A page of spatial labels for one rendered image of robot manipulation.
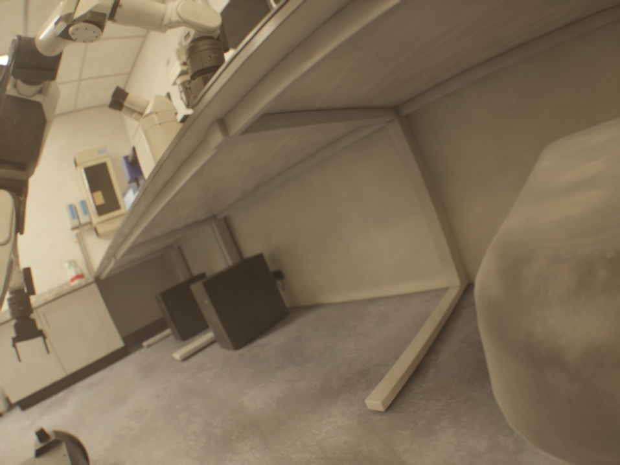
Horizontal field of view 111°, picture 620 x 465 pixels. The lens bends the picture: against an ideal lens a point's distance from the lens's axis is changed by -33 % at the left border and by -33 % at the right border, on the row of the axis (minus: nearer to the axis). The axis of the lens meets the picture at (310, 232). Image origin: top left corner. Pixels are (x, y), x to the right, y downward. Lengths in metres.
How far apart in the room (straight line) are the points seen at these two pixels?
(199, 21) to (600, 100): 1.14
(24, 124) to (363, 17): 0.88
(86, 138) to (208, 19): 3.37
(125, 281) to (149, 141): 2.70
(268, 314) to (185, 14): 1.51
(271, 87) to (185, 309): 2.13
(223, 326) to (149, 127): 1.05
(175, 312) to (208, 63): 2.00
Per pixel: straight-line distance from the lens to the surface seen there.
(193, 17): 0.75
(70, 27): 0.77
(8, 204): 0.94
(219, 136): 0.60
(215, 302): 1.66
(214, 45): 0.76
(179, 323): 2.47
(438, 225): 1.17
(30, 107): 1.04
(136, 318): 3.59
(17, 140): 1.00
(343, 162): 1.42
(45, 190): 3.77
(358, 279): 1.58
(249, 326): 1.74
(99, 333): 2.94
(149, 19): 0.76
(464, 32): 0.74
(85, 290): 2.94
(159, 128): 1.01
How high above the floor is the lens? 0.51
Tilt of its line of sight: 4 degrees down
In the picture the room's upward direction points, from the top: 23 degrees counter-clockwise
